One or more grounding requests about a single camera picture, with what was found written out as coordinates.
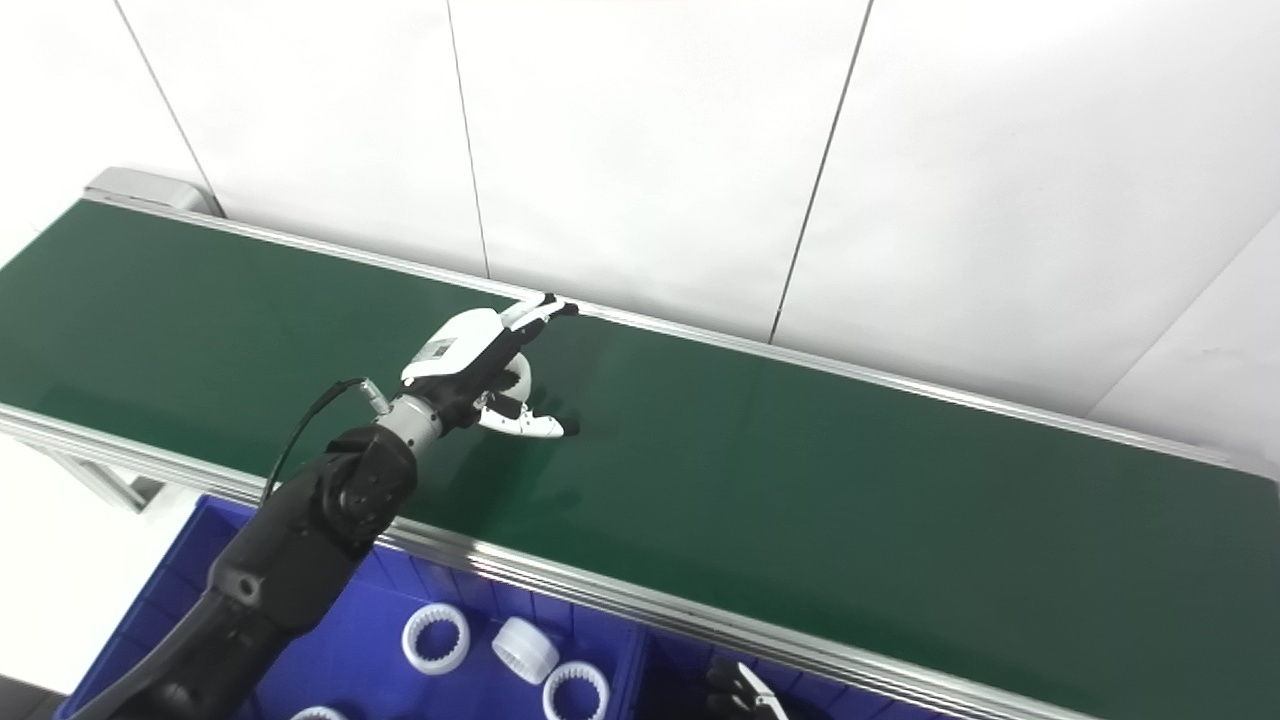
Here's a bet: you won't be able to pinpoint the blue plastic bin black parts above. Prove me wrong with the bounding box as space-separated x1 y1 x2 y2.
630 625 966 720

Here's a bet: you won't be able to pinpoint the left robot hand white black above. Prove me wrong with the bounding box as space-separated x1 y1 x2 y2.
400 292 582 440

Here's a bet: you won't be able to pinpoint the blue plastic bin white parts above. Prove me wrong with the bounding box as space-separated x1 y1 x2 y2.
55 495 651 720

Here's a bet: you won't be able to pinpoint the green conveyor belt aluminium frame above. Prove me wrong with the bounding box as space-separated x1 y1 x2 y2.
0 168 1280 720

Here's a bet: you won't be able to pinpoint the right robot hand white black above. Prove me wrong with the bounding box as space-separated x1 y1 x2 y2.
706 657 792 720

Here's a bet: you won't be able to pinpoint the aluminium conveyor leg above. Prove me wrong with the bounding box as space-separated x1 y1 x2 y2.
30 440 167 513

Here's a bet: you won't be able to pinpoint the white capped ring part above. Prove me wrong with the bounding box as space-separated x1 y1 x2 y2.
491 617 560 685

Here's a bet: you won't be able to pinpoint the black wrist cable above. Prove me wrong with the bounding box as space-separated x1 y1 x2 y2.
261 376 394 503

